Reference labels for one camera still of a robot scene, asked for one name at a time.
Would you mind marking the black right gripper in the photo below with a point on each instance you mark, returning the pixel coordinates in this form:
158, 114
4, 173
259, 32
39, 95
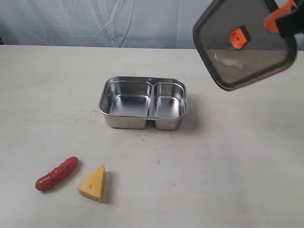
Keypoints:
287, 20

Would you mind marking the dark transparent lunchbox lid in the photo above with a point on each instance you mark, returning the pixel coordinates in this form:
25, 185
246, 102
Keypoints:
234, 45

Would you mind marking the yellow cheese wedge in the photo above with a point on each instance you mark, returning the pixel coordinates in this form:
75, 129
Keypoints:
93, 186

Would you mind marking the red sausage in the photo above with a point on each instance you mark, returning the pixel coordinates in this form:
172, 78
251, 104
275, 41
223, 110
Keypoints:
57, 175

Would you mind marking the white backdrop cloth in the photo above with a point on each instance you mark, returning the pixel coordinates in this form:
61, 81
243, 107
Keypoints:
101, 23

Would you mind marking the stainless steel lunchbox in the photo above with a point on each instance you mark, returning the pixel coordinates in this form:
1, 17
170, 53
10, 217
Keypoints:
129, 102

